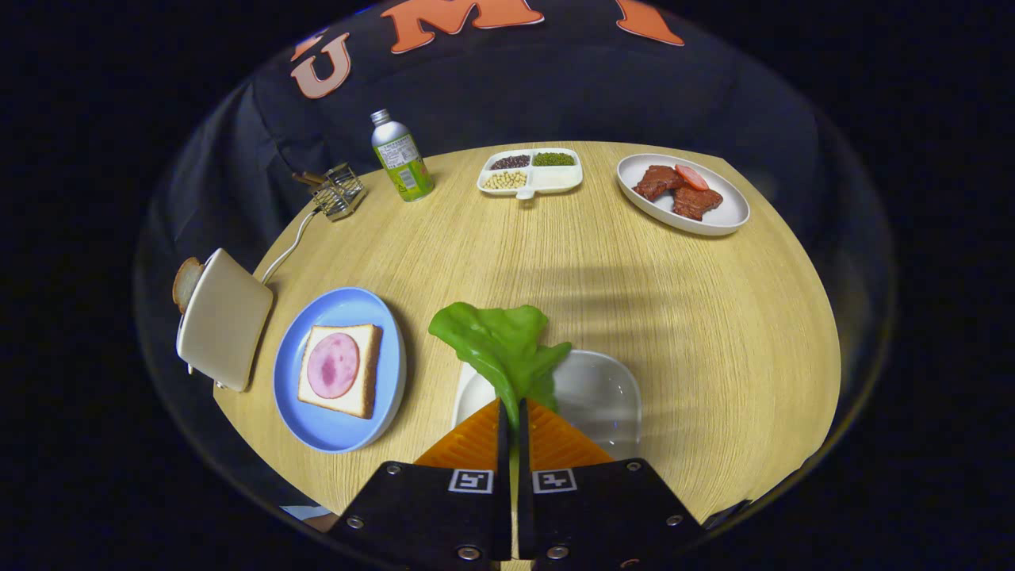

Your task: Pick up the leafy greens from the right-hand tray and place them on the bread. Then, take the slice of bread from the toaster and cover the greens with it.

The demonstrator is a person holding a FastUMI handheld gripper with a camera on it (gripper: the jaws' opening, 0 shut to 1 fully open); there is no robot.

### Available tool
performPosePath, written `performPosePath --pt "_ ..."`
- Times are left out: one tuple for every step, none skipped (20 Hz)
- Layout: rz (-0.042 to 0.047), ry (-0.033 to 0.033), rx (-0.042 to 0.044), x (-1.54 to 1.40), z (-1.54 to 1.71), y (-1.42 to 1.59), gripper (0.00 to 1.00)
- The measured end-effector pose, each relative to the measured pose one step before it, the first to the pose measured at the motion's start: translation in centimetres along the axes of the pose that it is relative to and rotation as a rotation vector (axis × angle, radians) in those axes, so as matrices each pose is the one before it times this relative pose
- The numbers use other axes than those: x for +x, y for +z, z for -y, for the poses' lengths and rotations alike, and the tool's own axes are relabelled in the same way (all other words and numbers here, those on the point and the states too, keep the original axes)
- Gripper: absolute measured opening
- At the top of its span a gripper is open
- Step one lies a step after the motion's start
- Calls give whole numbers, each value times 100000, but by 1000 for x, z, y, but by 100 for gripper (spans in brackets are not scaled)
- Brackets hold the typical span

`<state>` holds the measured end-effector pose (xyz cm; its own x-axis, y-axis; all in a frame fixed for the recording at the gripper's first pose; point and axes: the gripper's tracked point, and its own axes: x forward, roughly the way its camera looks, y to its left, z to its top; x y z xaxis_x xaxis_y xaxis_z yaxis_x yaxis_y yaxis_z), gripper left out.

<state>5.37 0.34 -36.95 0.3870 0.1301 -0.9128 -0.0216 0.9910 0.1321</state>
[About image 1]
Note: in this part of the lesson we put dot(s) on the white toaster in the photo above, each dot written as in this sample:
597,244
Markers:
226,317

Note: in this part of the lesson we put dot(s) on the pink ham slice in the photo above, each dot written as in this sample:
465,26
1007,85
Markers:
333,365

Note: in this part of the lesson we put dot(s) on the white divided dish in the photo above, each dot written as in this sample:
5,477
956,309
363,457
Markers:
555,181

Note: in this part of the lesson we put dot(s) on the white oval plate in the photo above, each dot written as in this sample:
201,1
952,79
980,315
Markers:
714,222

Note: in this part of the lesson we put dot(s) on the red sausage slice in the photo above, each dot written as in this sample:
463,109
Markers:
692,178

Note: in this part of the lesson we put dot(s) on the white bread slice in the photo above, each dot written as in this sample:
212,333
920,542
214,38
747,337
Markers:
366,373

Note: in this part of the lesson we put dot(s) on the green lettuce leaf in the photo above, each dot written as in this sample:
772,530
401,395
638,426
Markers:
496,341

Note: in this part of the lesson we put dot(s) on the pile of yellow soybeans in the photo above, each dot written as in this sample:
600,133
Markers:
505,180

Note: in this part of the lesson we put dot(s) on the white square plate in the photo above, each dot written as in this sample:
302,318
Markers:
603,396

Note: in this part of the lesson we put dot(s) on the toasted bread slice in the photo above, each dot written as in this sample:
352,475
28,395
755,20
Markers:
186,281

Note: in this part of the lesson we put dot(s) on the brown meat slice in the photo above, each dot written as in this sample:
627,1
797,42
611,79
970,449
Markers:
696,202
654,182

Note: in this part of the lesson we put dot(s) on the pile of green beans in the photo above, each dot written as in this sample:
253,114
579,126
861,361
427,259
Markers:
553,159

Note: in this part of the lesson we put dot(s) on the blue round plate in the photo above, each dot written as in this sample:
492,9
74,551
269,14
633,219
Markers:
333,432

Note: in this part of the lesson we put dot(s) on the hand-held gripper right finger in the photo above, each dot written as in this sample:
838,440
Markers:
603,515

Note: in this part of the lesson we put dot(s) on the green label metal bottle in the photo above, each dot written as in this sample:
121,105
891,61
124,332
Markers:
403,162

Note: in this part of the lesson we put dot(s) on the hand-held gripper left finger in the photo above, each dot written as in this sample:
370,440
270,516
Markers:
428,515

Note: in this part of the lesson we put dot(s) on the black backdrop cloth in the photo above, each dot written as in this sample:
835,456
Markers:
595,95

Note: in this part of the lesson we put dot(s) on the pile of dark red beans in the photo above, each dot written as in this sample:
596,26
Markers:
510,162

